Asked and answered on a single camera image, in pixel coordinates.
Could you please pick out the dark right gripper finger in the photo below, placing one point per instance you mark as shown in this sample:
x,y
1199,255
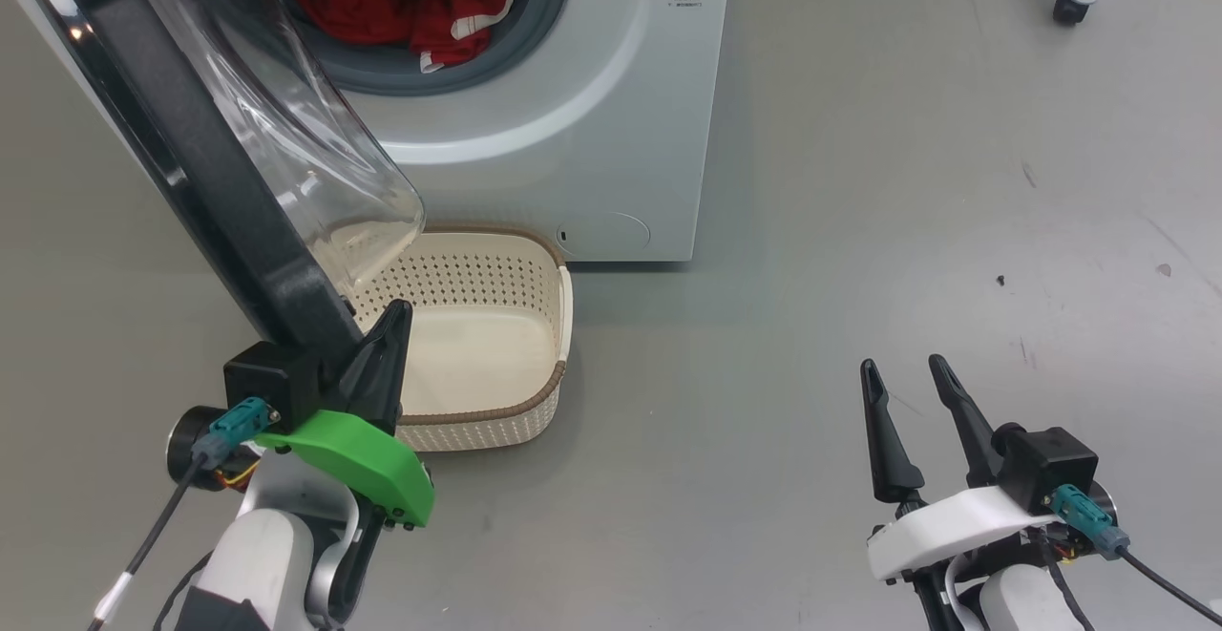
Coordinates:
x,y
893,464
974,440

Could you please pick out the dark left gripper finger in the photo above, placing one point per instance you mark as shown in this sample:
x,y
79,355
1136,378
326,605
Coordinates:
x,y
377,383

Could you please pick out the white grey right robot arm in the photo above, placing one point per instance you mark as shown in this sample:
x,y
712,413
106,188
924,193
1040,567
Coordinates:
x,y
1012,602

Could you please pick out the washing machine glass door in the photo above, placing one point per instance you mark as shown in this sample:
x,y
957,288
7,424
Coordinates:
x,y
220,201

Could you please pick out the white front-load washing machine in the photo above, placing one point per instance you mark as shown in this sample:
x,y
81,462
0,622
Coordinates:
x,y
621,135

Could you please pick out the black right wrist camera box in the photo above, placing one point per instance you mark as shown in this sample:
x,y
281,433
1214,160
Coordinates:
x,y
1045,464

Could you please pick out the cream perforated laundry basket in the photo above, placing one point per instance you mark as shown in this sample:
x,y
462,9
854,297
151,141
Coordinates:
x,y
477,354

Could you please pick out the red basketball jersey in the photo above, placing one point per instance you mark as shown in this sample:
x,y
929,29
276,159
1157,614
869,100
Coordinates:
x,y
353,1

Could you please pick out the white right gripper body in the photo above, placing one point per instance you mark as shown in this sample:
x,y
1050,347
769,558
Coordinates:
x,y
945,526

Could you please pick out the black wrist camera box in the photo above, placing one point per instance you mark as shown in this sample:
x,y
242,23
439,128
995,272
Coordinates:
x,y
1045,464
272,378

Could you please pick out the grey oval recessed panel lid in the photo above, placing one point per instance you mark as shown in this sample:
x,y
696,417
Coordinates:
x,y
606,236

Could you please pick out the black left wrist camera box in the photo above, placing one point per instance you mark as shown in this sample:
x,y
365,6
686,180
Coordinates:
x,y
272,378

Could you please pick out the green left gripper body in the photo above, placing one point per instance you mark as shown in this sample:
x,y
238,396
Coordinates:
x,y
372,464

